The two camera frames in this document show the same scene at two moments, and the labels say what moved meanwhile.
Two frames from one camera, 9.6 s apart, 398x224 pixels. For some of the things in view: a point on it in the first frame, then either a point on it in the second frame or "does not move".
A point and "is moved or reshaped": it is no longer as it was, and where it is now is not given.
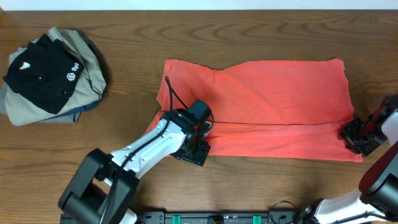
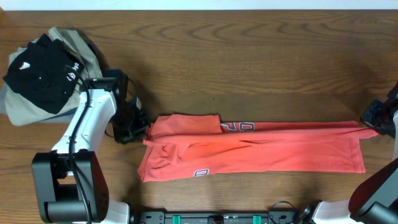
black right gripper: (346, 134) to (367, 117)
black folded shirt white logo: (45, 72) does not move
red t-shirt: (286, 109) is moved or reshaped
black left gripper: (201, 157) to (138, 132)
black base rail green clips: (282, 217) does not move
